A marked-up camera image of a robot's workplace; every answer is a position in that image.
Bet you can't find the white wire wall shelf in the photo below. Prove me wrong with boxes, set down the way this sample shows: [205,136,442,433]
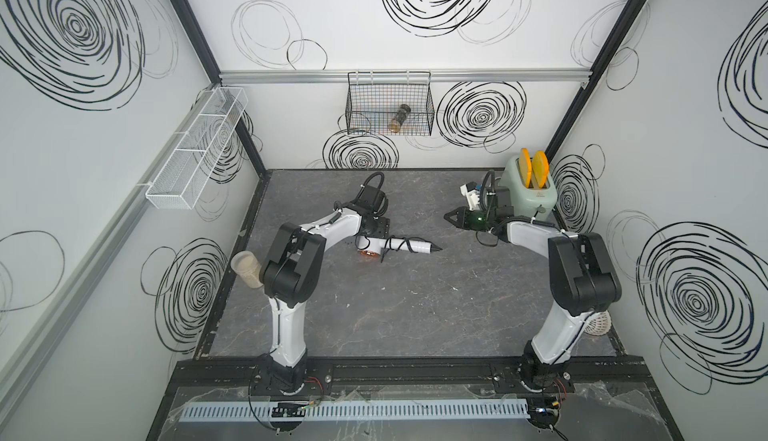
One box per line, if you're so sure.
[145,86,248,210]

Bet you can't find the white hair dryer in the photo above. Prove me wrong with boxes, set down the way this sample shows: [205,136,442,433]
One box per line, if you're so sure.
[355,236,442,257]

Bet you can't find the small jar in basket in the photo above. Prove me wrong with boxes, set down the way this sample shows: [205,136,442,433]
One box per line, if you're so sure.
[388,104,411,134]

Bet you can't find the mint green toaster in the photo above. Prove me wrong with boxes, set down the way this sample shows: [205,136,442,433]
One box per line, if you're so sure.
[499,156,557,221]

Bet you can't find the right yellow toast slice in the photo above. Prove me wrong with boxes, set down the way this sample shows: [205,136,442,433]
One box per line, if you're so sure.
[531,151,550,189]

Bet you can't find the left yellow toast slice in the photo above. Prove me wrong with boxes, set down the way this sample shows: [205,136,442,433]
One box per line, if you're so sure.
[518,148,533,189]

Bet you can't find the white slotted cable duct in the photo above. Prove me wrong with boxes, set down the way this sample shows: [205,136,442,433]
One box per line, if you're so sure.
[178,399,530,423]

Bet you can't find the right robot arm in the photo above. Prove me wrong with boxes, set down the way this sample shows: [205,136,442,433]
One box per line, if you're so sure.
[444,206,622,392]

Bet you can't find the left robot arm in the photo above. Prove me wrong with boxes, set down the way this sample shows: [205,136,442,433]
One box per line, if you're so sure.
[259,184,388,395]

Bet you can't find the black wire wall basket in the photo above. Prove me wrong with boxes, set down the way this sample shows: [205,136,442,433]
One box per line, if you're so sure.
[344,71,436,137]

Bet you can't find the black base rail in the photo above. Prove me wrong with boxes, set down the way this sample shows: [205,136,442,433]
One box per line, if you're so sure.
[166,356,651,396]

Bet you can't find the beige plastic cup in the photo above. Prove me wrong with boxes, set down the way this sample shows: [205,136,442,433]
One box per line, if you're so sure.
[230,250,263,289]

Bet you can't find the yellow toast slice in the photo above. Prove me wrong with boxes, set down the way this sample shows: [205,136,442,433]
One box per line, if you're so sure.
[518,148,533,189]
[531,151,550,189]

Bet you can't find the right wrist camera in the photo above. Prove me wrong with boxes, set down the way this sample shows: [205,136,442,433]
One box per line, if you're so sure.
[460,182,486,211]

